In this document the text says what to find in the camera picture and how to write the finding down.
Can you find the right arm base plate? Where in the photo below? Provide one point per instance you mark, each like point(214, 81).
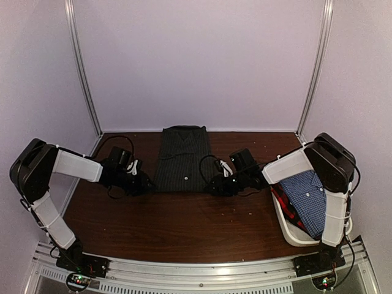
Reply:
point(317, 263)

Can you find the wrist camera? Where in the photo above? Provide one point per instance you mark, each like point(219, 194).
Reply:
point(134, 167)
point(223, 167)

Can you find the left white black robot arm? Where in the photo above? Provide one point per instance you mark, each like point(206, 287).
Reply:
point(31, 174)

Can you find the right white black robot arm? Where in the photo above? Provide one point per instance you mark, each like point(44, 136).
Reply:
point(334, 165)

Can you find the right led circuit board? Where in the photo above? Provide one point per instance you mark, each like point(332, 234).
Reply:
point(324, 282)

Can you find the led circuit board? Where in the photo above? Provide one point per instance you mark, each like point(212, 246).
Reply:
point(324, 282)
point(77, 282)

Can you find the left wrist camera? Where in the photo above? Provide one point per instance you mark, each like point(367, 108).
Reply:
point(134, 167)

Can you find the black pinstriped long sleeve shirt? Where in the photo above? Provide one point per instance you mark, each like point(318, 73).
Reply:
point(181, 150)

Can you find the right aluminium frame post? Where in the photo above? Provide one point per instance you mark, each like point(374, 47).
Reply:
point(324, 36)

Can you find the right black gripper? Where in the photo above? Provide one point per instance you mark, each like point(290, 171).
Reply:
point(220, 188)

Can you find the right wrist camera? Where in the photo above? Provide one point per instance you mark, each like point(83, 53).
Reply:
point(223, 167)

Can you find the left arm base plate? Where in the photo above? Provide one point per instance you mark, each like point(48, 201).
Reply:
point(84, 264)

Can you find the blue checked long sleeve shirt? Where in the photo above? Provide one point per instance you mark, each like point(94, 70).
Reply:
point(306, 193)

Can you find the aluminium frame post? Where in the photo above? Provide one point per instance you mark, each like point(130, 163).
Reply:
point(80, 66)
point(324, 36)

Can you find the left led circuit board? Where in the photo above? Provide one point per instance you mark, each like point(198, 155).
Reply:
point(77, 282)

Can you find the front aluminium rail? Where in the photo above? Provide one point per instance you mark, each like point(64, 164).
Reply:
point(276, 275)

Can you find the left aluminium frame post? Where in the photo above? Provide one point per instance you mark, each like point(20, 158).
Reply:
point(80, 66)

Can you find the white plastic bin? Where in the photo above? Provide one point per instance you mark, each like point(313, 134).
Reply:
point(291, 235)

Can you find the red black plaid shirt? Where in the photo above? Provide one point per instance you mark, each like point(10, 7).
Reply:
point(289, 211)

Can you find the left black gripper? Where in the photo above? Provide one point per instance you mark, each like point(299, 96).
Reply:
point(141, 187)

